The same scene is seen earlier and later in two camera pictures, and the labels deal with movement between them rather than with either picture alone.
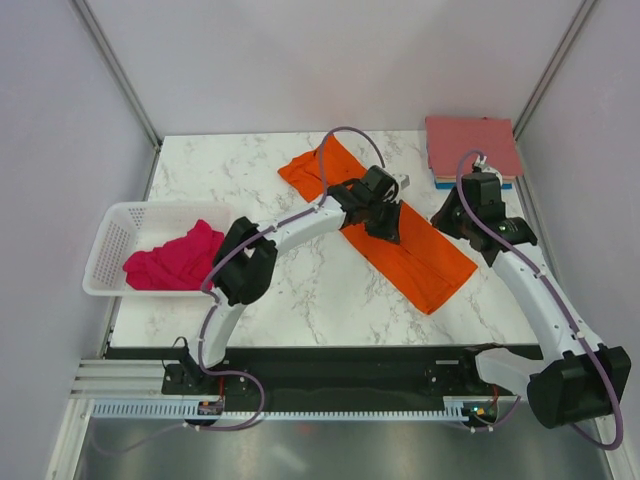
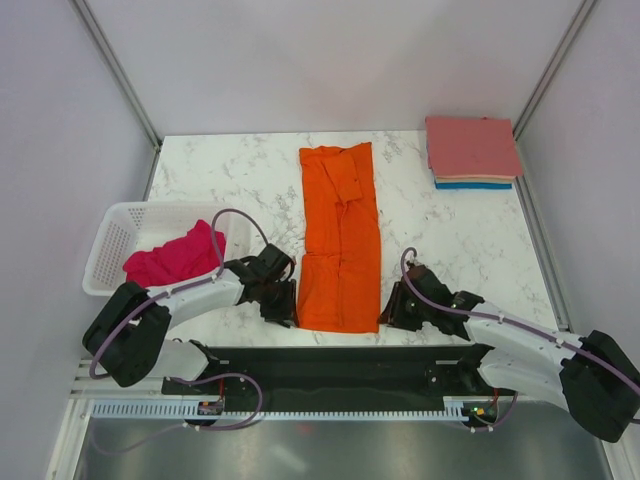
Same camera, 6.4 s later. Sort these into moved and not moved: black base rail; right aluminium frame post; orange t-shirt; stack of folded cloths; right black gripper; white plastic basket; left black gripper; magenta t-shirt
Moved: right black gripper; orange t-shirt; left black gripper
Not moved: black base rail; magenta t-shirt; white plastic basket; right aluminium frame post; stack of folded cloths
